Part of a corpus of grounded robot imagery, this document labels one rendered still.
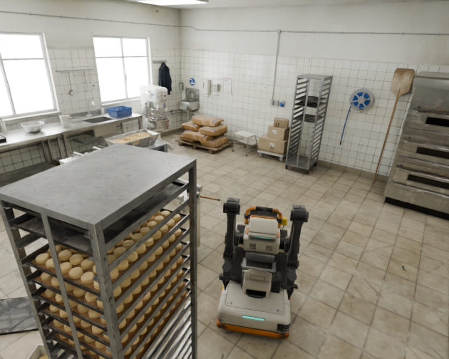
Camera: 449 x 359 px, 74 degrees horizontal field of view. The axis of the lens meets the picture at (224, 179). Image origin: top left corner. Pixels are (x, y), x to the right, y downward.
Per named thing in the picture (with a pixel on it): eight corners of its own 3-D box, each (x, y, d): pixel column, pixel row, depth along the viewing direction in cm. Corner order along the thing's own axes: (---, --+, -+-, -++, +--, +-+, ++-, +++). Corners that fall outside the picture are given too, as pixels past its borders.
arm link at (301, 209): (307, 200, 193) (291, 199, 194) (308, 214, 182) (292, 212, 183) (297, 248, 218) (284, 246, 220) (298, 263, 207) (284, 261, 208)
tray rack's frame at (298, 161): (294, 159, 656) (306, 73, 581) (318, 164, 632) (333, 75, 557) (284, 167, 606) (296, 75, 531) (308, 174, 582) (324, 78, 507)
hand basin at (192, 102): (210, 123, 776) (211, 79, 730) (200, 126, 747) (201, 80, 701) (182, 117, 826) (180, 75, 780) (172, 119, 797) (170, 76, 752)
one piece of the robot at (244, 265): (241, 267, 244) (243, 246, 234) (275, 272, 240) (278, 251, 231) (239, 281, 229) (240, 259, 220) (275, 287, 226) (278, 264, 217)
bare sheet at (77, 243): (123, 171, 163) (122, 169, 162) (187, 186, 149) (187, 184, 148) (13, 226, 113) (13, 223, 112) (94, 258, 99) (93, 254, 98)
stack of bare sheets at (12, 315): (60, 294, 296) (59, 291, 294) (45, 329, 260) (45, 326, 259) (-9, 301, 284) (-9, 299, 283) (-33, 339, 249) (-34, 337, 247)
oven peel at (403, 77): (363, 181, 568) (395, 67, 503) (364, 181, 572) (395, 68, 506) (380, 186, 553) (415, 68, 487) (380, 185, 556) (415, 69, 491)
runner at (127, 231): (187, 184, 152) (186, 179, 151) (191, 185, 151) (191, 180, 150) (88, 258, 99) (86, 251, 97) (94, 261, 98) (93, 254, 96)
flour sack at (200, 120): (189, 123, 705) (189, 116, 698) (199, 120, 739) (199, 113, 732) (215, 128, 674) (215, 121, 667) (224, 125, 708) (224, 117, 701)
